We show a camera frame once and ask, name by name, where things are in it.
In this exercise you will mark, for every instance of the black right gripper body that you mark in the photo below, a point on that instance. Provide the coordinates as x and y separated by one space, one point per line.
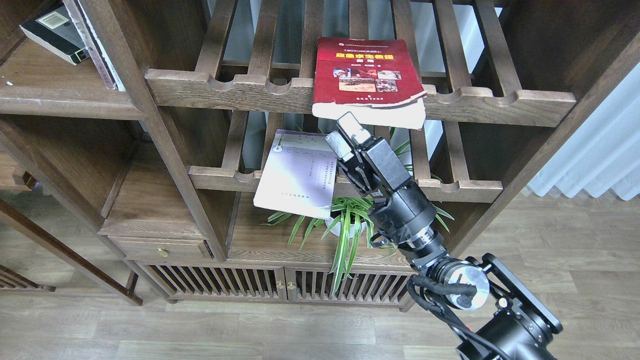
404 218

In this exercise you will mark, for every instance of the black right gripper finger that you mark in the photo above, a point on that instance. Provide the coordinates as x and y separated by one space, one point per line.
393 173
358 164

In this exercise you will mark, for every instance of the black yellow cover book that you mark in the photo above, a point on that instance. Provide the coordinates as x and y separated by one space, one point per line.
55 32

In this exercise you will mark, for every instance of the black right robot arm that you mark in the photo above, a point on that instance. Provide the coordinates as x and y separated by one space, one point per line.
489 309

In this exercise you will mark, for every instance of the white lavender book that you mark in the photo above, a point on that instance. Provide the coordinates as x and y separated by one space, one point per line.
298 176

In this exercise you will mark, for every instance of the red cover book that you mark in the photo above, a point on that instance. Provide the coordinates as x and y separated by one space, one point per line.
374 79

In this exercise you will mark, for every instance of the dark wooden bookshelf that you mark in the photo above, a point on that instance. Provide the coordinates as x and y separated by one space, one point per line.
158 139

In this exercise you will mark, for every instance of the brass drawer knob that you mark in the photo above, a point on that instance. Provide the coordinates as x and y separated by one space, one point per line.
163 252

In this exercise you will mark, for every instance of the white pleated curtain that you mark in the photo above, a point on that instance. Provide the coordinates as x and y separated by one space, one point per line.
603 154

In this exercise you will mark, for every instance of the dark wooden side furniture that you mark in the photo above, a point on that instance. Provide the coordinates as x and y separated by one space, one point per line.
13 282

